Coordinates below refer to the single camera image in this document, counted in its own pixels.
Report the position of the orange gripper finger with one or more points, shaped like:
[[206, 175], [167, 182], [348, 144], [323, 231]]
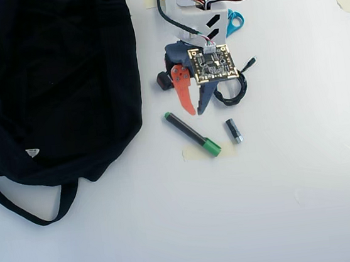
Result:
[[184, 85]]

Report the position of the blue-grey gripper finger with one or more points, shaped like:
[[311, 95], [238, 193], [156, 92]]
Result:
[[204, 100]]

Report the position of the black fabric bag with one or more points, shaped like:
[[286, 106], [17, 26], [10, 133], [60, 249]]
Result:
[[47, 88]]

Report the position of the black marker with green cap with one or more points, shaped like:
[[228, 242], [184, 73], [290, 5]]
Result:
[[191, 134]]

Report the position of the small black cylindrical battery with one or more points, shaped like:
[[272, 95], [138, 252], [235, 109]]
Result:
[[234, 131]]

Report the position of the wide masking tape strip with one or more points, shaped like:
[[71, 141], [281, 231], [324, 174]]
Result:
[[193, 154]]

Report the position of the square camera circuit board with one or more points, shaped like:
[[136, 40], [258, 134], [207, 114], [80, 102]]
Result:
[[213, 65]]

